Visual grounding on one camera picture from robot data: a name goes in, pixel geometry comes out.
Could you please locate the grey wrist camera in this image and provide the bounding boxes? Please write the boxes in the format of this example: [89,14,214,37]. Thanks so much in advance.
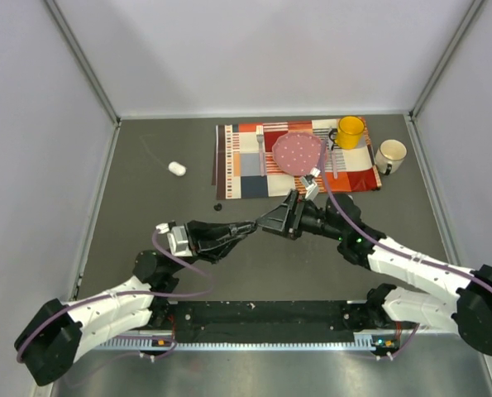
[155,222,193,257]
[299,174,319,201]

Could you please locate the pink fork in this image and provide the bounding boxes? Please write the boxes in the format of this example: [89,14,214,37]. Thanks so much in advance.
[256,125,266,176]

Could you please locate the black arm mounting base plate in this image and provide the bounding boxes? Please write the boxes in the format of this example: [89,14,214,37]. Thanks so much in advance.
[170,301,362,343]

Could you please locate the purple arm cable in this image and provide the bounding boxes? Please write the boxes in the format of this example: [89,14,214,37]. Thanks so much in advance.
[309,138,492,361]
[16,229,217,375]

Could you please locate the white earbud case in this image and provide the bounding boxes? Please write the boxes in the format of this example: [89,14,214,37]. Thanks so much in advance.
[168,161,187,177]

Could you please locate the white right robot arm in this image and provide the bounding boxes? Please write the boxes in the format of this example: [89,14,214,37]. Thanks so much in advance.
[257,190,492,356]

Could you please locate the white enamel mug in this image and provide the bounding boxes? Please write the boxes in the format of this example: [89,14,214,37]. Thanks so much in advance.
[375,139,408,175]

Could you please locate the colourful patterned placemat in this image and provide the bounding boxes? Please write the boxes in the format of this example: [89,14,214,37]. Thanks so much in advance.
[213,117,382,200]

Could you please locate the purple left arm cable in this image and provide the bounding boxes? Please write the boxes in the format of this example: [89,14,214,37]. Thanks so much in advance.
[16,229,217,375]

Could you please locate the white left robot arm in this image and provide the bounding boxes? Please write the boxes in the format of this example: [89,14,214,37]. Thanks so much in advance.
[14,221,257,386]

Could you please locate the pink knife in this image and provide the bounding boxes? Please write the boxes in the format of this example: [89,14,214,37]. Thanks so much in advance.
[330,140,338,179]

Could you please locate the slotted grey cable duct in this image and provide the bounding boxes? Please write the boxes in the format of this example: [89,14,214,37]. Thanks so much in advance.
[86,333,399,352]

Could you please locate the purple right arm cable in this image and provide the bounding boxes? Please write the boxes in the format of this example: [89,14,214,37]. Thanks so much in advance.
[309,138,492,361]

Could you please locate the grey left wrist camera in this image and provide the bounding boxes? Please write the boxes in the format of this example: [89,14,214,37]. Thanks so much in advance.
[155,222,193,257]

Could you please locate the yellow mug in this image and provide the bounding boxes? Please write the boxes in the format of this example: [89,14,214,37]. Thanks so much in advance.
[334,116,365,150]

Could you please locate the pink polka dot plate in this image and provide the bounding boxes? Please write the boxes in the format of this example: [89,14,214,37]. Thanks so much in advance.
[272,132,322,176]

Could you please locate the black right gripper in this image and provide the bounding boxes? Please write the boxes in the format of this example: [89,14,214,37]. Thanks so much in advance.
[255,189,345,242]

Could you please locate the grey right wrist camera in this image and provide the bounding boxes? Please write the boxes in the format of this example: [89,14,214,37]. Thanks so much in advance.
[299,174,319,201]

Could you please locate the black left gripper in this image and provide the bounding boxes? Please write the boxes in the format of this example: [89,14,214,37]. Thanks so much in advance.
[167,220,246,275]

